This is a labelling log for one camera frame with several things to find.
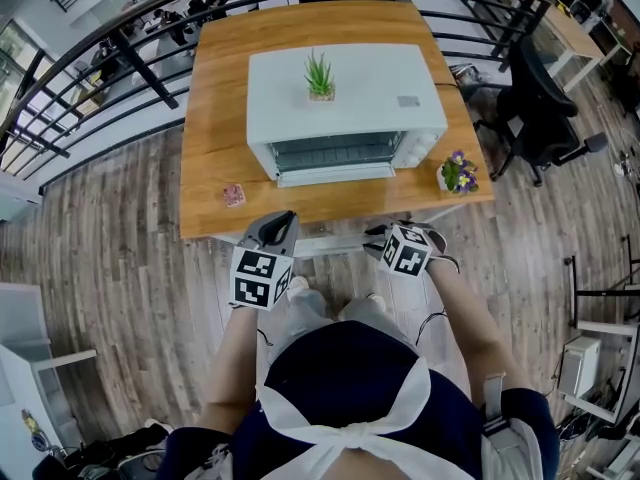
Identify person's right forearm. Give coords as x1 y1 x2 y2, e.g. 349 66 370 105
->
424 257 521 394

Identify white tied cloth bow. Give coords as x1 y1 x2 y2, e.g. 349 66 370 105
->
254 357 484 480

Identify black metal stand frame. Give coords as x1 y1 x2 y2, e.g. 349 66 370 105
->
563 235 640 327

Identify grey shoulder strap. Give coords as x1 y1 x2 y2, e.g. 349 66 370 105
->
482 373 506 437

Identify wooden table with white legs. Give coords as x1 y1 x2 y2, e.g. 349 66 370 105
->
178 0 496 259

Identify person's navy top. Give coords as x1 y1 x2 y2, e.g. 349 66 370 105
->
167 320 561 480

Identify person's left forearm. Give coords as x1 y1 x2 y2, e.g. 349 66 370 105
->
199 305 261 434

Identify black bag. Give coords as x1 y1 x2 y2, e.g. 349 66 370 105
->
32 420 174 480

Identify light wooden desk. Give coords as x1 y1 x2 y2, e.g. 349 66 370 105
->
529 0 609 94

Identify purple flower plant white pot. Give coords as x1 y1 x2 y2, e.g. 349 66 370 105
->
437 150 480 195

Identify black metal railing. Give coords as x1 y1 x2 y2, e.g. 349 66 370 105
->
0 0 556 197

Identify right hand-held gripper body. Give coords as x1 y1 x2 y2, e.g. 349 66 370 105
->
377 220 461 277

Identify person's grey trousers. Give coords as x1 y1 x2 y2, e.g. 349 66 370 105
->
269 287 416 364

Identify white oven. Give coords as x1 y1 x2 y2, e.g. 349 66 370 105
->
246 42 449 189

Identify green spiky plant white pot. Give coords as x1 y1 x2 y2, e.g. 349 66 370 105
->
303 47 337 103

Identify black cable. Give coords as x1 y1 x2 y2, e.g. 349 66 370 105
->
414 307 449 344

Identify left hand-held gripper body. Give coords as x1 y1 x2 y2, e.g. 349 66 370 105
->
229 236 296 313

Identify white box cabinet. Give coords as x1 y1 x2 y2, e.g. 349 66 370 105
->
556 335 603 399

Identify pink succulent small pot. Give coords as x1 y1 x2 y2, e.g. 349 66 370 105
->
222 183 247 208

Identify black office chair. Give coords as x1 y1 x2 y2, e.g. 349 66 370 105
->
472 35 609 188

